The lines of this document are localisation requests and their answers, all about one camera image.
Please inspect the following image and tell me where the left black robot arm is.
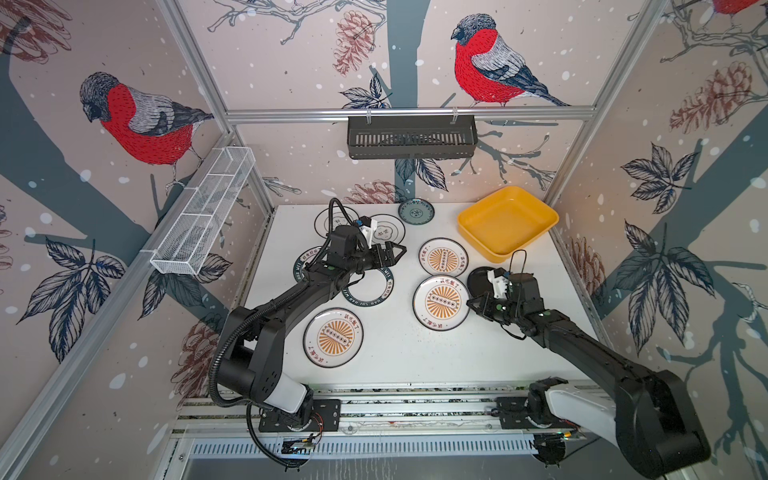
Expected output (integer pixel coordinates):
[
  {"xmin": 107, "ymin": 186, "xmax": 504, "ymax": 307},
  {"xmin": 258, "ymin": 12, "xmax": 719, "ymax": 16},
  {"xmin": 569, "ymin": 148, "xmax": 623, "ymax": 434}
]
[{"xmin": 207, "ymin": 222, "xmax": 407, "ymax": 424}]

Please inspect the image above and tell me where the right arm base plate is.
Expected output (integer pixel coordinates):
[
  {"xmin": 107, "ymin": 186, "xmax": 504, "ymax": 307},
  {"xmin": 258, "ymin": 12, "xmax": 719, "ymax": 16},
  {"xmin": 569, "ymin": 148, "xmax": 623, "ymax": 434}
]
[{"xmin": 491, "ymin": 396, "xmax": 579, "ymax": 430}]

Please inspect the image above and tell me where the black round plate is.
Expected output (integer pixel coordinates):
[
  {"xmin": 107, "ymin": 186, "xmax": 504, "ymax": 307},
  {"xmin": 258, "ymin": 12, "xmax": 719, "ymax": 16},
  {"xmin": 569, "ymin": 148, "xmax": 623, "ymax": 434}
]
[{"xmin": 466, "ymin": 266, "xmax": 495, "ymax": 298}]

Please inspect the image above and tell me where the yellow plastic bin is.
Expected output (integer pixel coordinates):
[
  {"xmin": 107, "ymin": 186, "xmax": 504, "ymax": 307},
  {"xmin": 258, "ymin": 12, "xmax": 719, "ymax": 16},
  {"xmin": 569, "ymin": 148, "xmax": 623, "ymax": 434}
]
[{"xmin": 457, "ymin": 186, "xmax": 559, "ymax": 264}]

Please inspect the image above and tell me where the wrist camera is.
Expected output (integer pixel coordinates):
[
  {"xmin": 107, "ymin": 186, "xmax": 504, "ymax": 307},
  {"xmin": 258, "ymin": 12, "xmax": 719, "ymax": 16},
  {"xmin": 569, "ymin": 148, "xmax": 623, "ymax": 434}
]
[
  {"xmin": 487, "ymin": 268, "xmax": 510, "ymax": 300},
  {"xmin": 355, "ymin": 216, "xmax": 378, "ymax": 247}
]

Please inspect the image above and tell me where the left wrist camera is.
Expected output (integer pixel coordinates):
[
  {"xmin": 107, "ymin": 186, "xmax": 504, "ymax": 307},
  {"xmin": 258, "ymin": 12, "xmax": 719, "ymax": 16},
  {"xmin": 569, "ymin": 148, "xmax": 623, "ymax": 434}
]
[{"xmin": 355, "ymin": 216, "xmax": 378, "ymax": 247}]

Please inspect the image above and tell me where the white mesh wall shelf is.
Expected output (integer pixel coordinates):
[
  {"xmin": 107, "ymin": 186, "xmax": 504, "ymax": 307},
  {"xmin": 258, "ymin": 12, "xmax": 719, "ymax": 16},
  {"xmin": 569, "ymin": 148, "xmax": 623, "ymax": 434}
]
[{"xmin": 150, "ymin": 146, "xmax": 255, "ymax": 275}]

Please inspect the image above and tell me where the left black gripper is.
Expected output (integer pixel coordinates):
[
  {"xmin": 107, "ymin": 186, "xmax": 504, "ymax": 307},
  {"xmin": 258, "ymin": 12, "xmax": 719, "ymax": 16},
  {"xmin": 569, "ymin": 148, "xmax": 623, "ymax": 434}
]
[{"xmin": 345, "ymin": 241, "xmax": 406, "ymax": 275}]

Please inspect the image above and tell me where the small teal patterned plate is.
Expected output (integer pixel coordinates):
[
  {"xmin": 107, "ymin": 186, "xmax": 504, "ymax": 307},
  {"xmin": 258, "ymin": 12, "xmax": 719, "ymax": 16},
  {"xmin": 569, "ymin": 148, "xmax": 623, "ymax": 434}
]
[{"xmin": 398, "ymin": 198, "xmax": 435, "ymax": 226}]

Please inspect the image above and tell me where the green rim plate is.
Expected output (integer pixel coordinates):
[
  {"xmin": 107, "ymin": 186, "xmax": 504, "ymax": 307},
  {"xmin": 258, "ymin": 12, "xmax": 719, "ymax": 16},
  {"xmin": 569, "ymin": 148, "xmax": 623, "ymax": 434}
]
[
  {"xmin": 342, "ymin": 268, "xmax": 395, "ymax": 307},
  {"xmin": 292, "ymin": 246, "xmax": 321, "ymax": 282}
]

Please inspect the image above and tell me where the aluminium mounting rail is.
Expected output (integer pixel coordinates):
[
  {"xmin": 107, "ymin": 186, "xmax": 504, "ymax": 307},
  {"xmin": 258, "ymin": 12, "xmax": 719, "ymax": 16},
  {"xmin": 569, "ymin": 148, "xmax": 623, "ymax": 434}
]
[{"xmin": 172, "ymin": 383, "xmax": 667, "ymax": 437}]

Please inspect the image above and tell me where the white plate black rings far-left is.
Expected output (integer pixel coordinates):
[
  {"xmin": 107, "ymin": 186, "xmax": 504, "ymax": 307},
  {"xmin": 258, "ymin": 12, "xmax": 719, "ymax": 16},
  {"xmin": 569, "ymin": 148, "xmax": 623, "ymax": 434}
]
[{"xmin": 313, "ymin": 205, "xmax": 361, "ymax": 240}]

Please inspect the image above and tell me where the left black cable conduit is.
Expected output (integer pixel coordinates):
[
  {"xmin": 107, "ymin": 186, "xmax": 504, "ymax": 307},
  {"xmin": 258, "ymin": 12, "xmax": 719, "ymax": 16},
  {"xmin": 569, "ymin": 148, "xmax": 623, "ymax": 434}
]
[{"xmin": 244, "ymin": 403, "xmax": 313, "ymax": 470}]

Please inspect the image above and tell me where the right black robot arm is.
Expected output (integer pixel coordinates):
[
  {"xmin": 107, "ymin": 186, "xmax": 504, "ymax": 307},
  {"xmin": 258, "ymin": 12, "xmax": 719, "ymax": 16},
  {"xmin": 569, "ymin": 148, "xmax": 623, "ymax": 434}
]
[{"xmin": 467, "ymin": 267, "xmax": 711, "ymax": 479}]

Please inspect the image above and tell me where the orange sunburst plate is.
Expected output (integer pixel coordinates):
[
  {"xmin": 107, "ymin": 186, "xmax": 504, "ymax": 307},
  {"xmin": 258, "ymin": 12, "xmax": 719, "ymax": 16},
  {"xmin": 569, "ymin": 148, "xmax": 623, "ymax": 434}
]
[
  {"xmin": 418, "ymin": 237, "xmax": 469, "ymax": 277},
  {"xmin": 303, "ymin": 308, "xmax": 364, "ymax": 369},
  {"xmin": 412, "ymin": 275, "xmax": 470, "ymax": 332}
]

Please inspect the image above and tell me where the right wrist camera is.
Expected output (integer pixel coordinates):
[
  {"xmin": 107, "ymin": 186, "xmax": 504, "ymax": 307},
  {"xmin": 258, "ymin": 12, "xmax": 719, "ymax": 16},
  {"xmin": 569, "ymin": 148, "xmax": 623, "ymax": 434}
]
[{"xmin": 487, "ymin": 268, "xmax": 510, "ymax": 300}]

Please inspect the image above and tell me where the black hanging wire basket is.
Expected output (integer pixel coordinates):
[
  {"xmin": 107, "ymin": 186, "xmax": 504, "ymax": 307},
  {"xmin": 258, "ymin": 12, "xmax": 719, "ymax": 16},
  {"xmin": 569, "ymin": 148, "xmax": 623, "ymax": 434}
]
[{"xmin": 347, "ymin": 115, "xmax": 478, "ymax": 160}]

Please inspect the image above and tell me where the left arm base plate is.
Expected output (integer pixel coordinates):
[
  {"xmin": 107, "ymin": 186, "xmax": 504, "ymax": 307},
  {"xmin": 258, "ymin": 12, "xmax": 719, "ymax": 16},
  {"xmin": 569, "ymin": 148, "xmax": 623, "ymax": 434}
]
[{"xmin": 258, "ymin": 399, "xmax": 341, "ymax": 433}]

